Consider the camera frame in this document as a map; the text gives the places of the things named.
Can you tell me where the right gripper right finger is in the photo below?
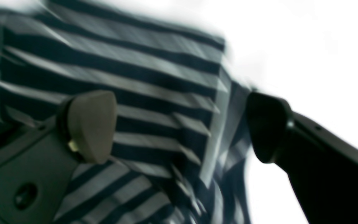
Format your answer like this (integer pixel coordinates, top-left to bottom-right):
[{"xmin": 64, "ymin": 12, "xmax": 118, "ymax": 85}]
[{"xmin": 246, "ymin": 92, "xmax": 358, "ymax": 224}]

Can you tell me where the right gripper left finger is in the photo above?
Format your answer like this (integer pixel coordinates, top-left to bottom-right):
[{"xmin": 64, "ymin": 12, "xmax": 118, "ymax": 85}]
[{"xmin": 0, "ymin": 90, "xmax": 117, "ymax": 224}]

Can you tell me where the navy white striped t-shirt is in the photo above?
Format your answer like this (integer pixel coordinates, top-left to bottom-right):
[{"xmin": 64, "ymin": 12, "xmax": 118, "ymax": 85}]
[{"xmin": 0, "ymin": 0, "xmax": 250, "ymax": 224}]

